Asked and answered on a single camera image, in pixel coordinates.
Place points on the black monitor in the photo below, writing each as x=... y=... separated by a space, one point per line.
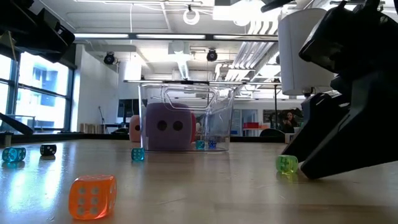
x=127 y=109

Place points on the large pink foam die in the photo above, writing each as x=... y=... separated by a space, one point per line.
x=134 y=129

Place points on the large red foam die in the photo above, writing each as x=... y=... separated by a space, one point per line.
x=193 y=127

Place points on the person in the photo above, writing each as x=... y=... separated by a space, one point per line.
x=289 y=123

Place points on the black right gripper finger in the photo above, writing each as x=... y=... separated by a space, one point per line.
x=367 y=140
x=323 y=124

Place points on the small green translucent die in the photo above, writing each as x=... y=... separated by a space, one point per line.
x=286 y=164

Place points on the small blue translucent die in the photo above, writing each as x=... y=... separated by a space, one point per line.
x=212 y=144

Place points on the red box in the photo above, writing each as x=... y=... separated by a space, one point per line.
x=250 y=125

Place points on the clear plastic bin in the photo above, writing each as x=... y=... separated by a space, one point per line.
x=217 y=118

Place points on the grey metal post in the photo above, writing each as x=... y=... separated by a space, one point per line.
x=8 y=140

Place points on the white shade wooden base lamp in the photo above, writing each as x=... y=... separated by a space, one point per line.
x=298 y=49

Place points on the small black die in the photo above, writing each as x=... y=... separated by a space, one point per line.
x=48 y=150

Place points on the black aluminium table frame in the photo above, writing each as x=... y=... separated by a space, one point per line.
x=77 y=137

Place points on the black ceiling spotlight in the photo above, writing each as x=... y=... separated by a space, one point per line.
x=109 y=58
x=212 y=55

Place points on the small teal translucent die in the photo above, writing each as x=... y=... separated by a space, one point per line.
x=137 y=154
x=200 y=144
x=14 y=154

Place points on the small orange translucent die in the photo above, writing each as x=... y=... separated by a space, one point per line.
x=92 y=197

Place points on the large purple foam die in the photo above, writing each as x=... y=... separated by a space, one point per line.
x=168 y=127

